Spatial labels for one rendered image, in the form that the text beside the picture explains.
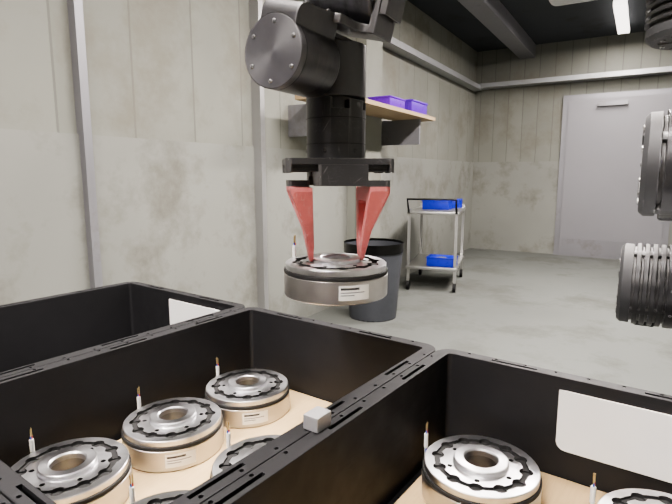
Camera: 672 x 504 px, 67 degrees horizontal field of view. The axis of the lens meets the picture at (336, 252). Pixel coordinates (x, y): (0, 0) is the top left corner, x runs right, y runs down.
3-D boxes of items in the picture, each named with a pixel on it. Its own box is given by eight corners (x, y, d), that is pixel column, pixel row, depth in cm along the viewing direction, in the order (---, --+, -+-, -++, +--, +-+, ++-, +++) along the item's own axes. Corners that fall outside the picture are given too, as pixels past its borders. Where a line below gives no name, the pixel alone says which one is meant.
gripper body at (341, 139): (395, 178, 47) (397, 96, 46) (285, 178, 45) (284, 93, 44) (378, 178, 53) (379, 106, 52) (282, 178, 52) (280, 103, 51)
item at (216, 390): (247, 367, 70) (247, 362, 70) (304, 384, 64) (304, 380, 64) (188, 392, 62) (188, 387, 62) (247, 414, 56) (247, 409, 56)
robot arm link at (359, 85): (376, 38, 48) (326, 46, 51) (340, 19, 43) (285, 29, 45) (375, 112, 49) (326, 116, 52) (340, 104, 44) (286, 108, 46)
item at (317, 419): (317, 419, 39) (317, 405, 39) (331, 424, 39) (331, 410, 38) (302, 428, 38) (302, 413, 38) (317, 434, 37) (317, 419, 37)
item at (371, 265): (325, 255, 58) (325, 249, 58) (404, 265, 52) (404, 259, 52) (264, 268, 50) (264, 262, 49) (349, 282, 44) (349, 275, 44)
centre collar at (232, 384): (247, 374, 66) (247, 369, 66) (275, 382, 63) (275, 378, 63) (218, 386, 62) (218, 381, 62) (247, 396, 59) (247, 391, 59)
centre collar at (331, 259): (330, 256, 54) (330, 250, 54) (369, 261, 51) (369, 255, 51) (301, 263, 50) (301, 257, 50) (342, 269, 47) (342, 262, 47)
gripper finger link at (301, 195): (366, 265, 48) (368, 164, 46) (291, 267, 46) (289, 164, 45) (353, 254, 54) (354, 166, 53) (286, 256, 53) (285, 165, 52)
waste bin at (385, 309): (355, 326, 375) (355, 247, 366) (335, 310, 419) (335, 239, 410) (412, 321, 389) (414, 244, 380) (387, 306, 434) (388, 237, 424)
